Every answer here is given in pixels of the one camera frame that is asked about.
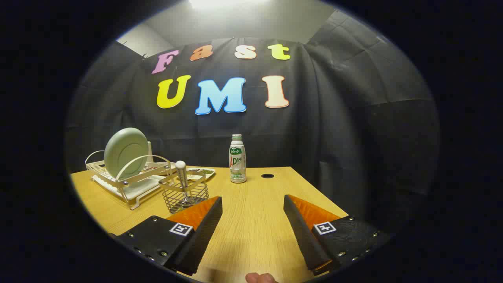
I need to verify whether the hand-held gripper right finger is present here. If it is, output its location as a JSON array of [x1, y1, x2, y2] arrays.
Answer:
[[283, 194, 391, 276]]

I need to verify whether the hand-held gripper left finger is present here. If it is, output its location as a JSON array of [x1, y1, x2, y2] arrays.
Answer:
[[108, 196, 223, 276]]

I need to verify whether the metal wire basket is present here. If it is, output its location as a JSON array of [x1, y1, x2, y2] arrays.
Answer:
[[159, 170, 210, 214]]

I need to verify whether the white checkered-handle spoon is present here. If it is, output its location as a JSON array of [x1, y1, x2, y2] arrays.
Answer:
[[175, 160, 189, 201]]

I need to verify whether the white wire dish rack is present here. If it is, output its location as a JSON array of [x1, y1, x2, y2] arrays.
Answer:
[[85, 150, 177, 210]]

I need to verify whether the pale green plate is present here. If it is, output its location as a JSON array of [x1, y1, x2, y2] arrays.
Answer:
[[104, 127, 150, 180]]

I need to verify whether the white divided snack tray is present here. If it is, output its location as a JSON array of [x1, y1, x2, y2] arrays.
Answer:
[[186, 167, 216, 181]]

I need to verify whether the white drink bottle green label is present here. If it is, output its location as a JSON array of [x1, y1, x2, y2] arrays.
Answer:
[[229, 134, 247, 184]]

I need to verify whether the white drip tray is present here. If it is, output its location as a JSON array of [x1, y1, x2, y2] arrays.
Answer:
[[92, 173, 185, 201]]

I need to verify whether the black backdrop cloth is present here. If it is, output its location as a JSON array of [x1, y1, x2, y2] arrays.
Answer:
[[65, 10, 441, 236]]

